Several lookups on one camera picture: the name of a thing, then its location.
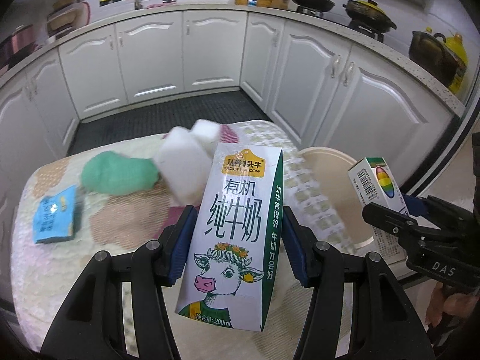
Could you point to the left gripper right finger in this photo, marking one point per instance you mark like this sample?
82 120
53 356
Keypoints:
317 265

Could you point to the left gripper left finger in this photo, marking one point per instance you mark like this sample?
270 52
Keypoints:
157 264

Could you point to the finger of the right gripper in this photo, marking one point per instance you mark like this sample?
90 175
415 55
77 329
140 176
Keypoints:
439 212
392 222

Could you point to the white rainbow small box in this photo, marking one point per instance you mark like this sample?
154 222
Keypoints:
373 182

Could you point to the white cow milk carton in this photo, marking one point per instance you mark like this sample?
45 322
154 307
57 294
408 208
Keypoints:
233 257

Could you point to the green cloth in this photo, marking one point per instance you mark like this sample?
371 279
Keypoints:
118 175

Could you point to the large white sponge block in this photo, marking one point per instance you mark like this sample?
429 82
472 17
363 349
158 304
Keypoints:
184 165

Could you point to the blue snack packet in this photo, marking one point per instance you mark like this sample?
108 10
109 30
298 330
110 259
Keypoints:
54 219

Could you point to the small white sponge block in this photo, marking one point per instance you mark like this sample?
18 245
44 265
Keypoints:
207 133

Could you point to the beige round trash bin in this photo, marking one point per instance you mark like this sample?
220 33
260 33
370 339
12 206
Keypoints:
329 167

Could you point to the white kitchen base cabinets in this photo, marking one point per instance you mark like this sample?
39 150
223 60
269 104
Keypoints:
324 84

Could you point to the person's right hand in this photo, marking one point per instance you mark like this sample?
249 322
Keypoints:
458 305

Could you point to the patterned quilted table cover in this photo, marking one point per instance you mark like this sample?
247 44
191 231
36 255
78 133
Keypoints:
42 274

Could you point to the dark glazed pot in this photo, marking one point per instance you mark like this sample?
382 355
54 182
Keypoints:
429 51

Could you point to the yellow oil bottle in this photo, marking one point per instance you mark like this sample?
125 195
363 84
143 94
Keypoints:
454 43

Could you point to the dark ribbed floor mat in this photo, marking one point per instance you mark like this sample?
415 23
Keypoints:
223 108

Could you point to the yellow lid black pot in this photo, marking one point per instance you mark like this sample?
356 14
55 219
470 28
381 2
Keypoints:
368 13

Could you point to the pink rice cooker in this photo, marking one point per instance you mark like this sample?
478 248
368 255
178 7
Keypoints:
17 46

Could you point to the dish rack with plates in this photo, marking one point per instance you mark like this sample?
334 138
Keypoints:
68 16

